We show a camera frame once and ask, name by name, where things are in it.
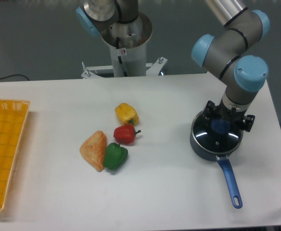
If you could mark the white pedestal base frame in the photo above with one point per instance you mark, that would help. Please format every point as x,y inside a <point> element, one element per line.
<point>94,72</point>

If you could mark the triangular bread pastry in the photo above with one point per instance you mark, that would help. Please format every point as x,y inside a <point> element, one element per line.
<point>93,150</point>

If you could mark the yellow woven basket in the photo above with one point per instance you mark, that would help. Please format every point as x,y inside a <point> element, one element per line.
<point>13,116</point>

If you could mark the green bell pepper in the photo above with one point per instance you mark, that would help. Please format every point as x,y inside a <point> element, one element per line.
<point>115,156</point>

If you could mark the yellow bell pepper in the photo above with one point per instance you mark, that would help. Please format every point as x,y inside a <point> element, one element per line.
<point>126,114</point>

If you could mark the red bell pepper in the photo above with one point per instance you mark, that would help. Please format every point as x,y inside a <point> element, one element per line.
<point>125,134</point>

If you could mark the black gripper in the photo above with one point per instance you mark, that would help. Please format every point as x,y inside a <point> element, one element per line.
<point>223,115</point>

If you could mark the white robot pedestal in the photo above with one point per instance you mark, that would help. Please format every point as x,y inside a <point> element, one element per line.
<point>128,46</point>

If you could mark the blue saucepan with handle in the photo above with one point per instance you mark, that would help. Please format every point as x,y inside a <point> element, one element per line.
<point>224,163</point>

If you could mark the glass lid blue knob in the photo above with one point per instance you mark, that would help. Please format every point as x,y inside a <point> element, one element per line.
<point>214,139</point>

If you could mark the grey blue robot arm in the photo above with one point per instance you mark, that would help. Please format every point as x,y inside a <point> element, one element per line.
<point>222,56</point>

